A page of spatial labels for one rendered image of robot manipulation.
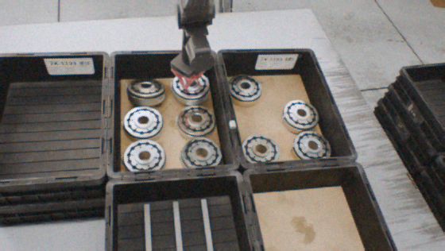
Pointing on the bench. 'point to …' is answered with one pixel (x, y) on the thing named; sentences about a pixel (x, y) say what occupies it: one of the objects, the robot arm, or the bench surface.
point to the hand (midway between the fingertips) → (190, 81)
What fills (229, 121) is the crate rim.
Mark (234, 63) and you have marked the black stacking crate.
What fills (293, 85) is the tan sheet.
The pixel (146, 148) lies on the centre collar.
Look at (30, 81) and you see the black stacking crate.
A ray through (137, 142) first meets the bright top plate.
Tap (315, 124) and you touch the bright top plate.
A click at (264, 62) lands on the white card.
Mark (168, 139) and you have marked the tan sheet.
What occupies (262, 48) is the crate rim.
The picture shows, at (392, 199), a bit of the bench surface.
